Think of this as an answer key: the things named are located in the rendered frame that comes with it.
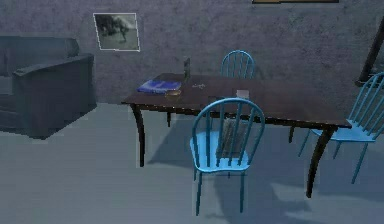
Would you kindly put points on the small dark keys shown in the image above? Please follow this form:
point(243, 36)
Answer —
point(198, 86)

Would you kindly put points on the small brown bowl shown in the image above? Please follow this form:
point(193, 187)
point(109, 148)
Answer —
point(173, 93)

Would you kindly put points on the blue book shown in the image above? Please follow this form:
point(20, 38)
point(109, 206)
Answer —
point(159, 86)

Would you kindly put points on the blue spindle back chair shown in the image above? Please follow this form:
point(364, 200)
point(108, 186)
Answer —
point(353, 133)
point(213, 150)
point(237, 65)

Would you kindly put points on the dark bottle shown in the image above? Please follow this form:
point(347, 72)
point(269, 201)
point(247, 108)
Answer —
point(186, 68)

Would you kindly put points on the grey cushion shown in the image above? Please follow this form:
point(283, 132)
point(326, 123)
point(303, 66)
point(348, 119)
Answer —
point(233, 136)

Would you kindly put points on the small grey cup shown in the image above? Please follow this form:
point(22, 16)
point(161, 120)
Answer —
point(242, 93)

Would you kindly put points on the dark brown wooden table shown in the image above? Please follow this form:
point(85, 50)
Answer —
point(266, 100)

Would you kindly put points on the dark grey sofa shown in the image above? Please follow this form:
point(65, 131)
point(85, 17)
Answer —
point(50, 90)

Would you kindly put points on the white framed wall picture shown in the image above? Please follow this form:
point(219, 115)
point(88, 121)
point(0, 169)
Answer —
point(116, 31)

